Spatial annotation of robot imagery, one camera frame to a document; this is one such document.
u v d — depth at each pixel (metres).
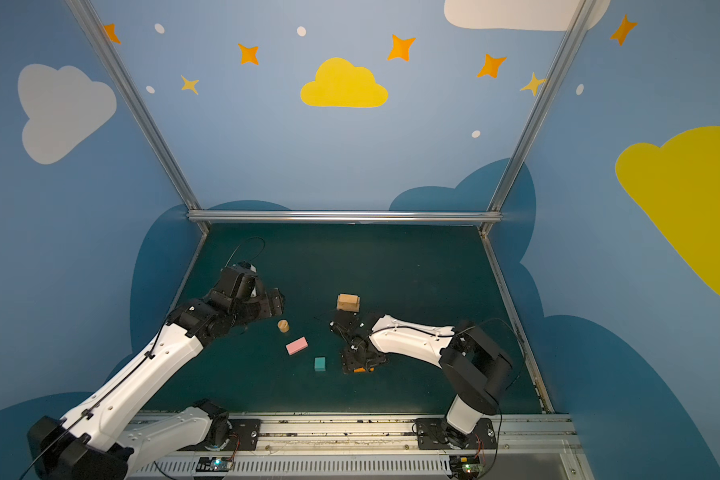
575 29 0.72
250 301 0.61
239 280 0.58
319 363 0.84
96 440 0.38
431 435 0.74
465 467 0.71
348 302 0.98
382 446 0.74
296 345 0.89
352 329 0.67
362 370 0.77
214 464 0.70
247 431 0.75
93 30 0.70
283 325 0.91
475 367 0.45
